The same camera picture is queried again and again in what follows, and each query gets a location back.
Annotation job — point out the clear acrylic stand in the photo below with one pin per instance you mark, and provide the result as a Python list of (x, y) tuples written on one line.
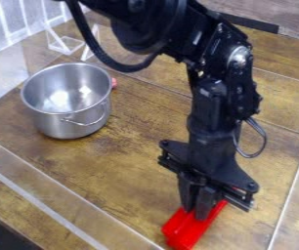
[(67, 45)]

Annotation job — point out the silver metal pot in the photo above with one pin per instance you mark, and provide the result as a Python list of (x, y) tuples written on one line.
[(69, 98)]

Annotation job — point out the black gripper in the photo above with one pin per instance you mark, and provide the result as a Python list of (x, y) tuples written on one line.
[(209, 172)]

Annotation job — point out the clear acrylic front panel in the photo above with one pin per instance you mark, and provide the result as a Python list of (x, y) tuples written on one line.
[(71, 211)]

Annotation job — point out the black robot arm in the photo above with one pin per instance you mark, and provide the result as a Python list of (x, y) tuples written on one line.
[(182, 29)]

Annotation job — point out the red rectangular block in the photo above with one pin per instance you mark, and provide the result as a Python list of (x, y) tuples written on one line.
[(183, 229)]

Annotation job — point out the small red object behind pot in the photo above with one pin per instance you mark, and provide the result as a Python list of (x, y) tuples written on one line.
[(114, 83)]

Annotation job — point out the black strip on table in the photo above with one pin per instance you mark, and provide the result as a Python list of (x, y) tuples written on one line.
[(259, 25)]

